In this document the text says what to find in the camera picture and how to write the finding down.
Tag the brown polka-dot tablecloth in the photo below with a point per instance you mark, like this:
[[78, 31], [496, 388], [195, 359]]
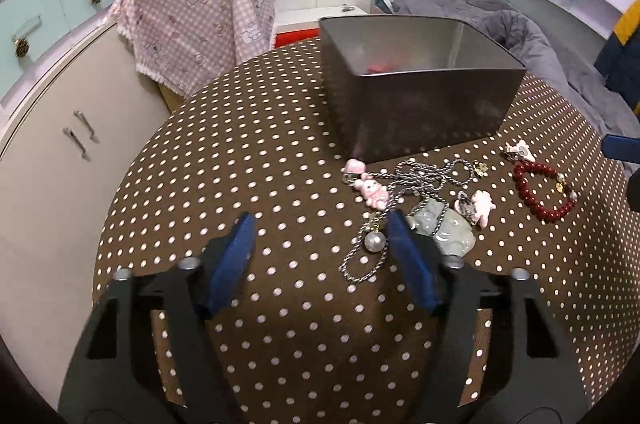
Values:
[[260, 144]]

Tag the pink checkered bear cloth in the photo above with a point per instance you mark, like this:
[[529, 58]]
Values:
[[200, 19]]

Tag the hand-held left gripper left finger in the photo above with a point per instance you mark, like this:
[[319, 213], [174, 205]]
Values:
[[230, 264]]

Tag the red and white box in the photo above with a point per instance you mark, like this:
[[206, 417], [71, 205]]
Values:
[[295, 38]]

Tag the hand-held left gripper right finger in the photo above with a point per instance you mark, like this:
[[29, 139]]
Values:
[[412, 261]]

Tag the navy and yellow jacket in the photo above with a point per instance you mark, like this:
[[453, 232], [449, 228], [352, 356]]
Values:
[[622, 54]]

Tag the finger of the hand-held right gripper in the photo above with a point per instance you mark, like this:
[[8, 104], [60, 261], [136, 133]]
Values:
[[635, 190], [622, 148]]

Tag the beige cabinet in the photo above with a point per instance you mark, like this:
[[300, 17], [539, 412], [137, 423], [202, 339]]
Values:
[[50, 204]]

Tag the mint green drawer unit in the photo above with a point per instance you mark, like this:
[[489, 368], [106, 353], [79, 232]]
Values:
[[55, 4]]

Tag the small gold flower charm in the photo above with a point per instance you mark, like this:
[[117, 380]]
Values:
[[481, 169]]

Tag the grey metal tin box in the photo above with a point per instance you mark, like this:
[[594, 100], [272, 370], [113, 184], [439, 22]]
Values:
[[425, 114]]

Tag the grey quilted blanket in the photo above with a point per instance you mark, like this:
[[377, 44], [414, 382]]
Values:
[[550, 49]]

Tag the pearl bead charm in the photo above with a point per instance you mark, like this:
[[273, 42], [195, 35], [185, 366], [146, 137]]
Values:
[[375, 241]]

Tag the pink bunny hair clip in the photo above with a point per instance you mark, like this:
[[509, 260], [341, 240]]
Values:
[[482, 204]]

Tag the white bunny hair clip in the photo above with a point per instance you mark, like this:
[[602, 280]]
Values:
[[520, 150]]

